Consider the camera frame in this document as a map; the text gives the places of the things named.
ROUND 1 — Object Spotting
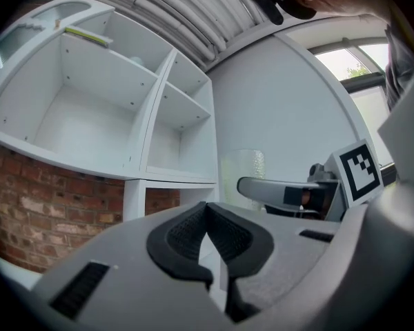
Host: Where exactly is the black framed window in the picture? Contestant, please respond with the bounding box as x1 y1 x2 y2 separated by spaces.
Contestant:
306 38 397 185

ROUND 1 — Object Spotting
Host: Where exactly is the green book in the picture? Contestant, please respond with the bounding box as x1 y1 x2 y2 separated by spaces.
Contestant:
64 26 113 50

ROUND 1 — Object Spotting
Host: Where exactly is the white ceiling pipe run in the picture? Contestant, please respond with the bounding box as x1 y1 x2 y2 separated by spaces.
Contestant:
103 0 265 62

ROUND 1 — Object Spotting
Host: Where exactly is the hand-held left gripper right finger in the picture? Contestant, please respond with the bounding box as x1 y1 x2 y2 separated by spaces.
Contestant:
206 202 342 323

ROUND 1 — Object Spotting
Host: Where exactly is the white shelf unit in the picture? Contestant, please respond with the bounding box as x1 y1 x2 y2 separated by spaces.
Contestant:
0 0 219 227

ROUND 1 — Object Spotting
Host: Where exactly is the black head-mounted camera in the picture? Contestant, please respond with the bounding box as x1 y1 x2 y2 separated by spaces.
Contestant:
245 0 285 26

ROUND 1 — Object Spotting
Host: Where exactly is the grey hoodie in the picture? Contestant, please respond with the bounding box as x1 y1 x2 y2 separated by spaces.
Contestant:
382 0 414 112

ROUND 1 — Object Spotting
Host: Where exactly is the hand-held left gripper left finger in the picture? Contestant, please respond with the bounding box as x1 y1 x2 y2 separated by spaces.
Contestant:
30 201 228 331

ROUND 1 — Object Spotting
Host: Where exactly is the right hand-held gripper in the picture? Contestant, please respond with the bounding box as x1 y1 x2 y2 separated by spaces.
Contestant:
237 139 384 222

